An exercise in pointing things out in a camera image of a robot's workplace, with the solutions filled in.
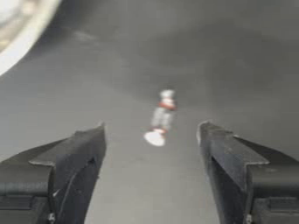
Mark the steel bowl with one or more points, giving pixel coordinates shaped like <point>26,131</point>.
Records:
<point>15,29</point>

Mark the red-banded twist-wrapped candy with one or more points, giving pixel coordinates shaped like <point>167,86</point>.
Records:
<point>163,116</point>

